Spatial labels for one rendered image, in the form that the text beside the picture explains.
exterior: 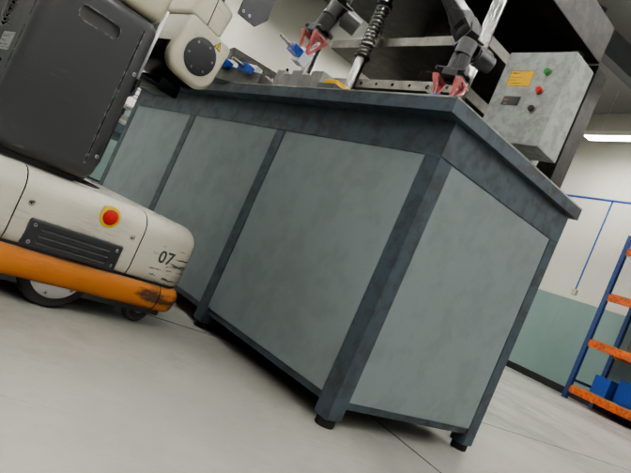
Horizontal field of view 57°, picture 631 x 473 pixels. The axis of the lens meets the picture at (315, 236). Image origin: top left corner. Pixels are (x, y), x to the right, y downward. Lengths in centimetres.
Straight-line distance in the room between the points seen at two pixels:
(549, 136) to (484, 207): 94
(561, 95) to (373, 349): 142
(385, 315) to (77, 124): 81
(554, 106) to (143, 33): 158
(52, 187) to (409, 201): 79
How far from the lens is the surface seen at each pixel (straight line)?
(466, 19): 191
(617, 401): 792
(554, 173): 312
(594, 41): 326
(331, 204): 153
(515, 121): 247
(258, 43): 970
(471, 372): 171
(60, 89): 136
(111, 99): 140
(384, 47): 317
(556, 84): 247
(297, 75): 197
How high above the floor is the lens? 35
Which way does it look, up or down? 2 degrees up
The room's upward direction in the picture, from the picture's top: 24 degrees clockwise
